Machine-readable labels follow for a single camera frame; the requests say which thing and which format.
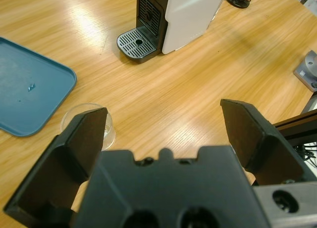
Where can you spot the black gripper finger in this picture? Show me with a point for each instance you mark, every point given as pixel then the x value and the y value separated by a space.
pixel 62 163
pixel 260 151

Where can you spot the clear glass cup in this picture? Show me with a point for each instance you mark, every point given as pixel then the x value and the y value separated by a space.
pixel 110 136

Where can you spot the white capsule coffee machine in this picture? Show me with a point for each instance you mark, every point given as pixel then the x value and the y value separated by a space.
pixel 188 17

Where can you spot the teal plastic tray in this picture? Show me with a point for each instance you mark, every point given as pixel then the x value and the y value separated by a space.
pixel 27 89

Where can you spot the small shiny foil scrap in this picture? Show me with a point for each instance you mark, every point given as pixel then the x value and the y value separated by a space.
pixel 31 87

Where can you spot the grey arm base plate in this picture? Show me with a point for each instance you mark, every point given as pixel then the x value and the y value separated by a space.
pixel 307 67

